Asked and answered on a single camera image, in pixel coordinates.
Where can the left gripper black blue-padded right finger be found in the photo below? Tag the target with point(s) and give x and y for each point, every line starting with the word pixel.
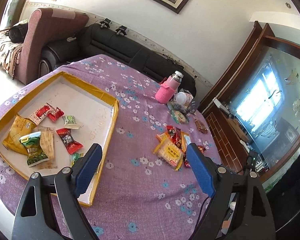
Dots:
pixel 252 217

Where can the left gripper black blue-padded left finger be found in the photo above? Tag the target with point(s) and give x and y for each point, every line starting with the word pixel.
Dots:
pixel 35 217

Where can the salted egg cracker packet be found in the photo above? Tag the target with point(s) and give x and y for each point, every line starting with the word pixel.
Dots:
pixel 168 151

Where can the green pea snack packet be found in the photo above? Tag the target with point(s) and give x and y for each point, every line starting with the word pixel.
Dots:
pixel 35 153

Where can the shiny red candy wrapper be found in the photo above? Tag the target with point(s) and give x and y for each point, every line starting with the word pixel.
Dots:
pixel 201 148

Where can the clear cracker packet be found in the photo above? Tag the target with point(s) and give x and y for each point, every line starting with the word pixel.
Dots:
pixel 48 146

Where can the yellow-rimmed white tray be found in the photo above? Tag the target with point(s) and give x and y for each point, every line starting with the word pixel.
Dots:
pixel 55 124

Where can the yellow chips packet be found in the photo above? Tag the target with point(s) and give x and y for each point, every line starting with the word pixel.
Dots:
pixel 20 127

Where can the orange blue biscuit packet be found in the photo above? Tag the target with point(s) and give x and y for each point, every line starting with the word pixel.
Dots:
pixel 185 141

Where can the small green candy packet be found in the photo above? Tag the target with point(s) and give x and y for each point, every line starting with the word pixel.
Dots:
pixel 70 122

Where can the brown chocolate wrapper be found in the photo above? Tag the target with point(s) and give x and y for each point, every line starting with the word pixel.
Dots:
pixel 200 126

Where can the red white snack packet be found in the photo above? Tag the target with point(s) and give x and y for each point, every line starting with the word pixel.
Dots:
pixel 40 114

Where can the purple floral tablecloth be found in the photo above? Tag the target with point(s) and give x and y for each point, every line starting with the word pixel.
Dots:
pixel 139 195

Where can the small red candy wrapper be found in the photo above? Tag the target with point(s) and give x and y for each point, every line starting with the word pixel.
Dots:
pixel 55 114

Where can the dark red cookie packet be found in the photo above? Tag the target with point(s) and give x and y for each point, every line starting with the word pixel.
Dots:
pixel 178 139

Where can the red black coffee candy packet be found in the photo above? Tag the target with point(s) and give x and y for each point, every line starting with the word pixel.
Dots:
pixel 171 132

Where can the wooden glass cabinet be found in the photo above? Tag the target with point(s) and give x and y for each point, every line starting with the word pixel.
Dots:
pixel 255 105

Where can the orange cracker packet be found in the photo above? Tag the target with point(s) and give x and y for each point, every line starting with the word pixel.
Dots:
pixel 162 136

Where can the round biscuit green packet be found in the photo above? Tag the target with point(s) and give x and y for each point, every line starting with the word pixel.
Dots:
pixel 178 117

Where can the black phone stand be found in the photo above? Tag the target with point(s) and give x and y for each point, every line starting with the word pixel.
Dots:
pixel 192 107

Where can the white plastic cup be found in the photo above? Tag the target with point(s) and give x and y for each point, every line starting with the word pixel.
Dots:
pixel 183 98

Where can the pink thermos with knit sleeve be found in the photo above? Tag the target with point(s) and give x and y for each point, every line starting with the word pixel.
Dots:
pixel 169 87

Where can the patterned sofa throw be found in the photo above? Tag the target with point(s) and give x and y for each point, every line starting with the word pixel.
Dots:
pixel 9 53

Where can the black leather sofa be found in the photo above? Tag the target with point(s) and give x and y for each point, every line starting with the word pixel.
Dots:
pixel 95 40

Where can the black bag on sofa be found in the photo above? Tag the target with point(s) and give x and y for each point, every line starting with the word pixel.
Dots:
pixel 17 33

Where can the maroon armchair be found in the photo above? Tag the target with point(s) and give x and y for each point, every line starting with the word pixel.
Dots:
pixel 45 25

